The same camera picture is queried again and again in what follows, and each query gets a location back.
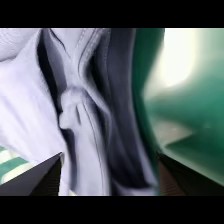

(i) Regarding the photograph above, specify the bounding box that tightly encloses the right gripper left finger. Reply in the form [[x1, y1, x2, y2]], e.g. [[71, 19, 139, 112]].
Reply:
[[0, 152, 64, 197]]

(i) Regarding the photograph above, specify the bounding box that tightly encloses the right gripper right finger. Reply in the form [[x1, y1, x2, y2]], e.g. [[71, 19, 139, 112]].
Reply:
[[156, 152, 224, 197]]

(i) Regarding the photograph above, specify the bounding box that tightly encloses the pale lavender shirt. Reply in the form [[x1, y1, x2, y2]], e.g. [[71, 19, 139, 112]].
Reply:
[[0, 27, 160, 197]]

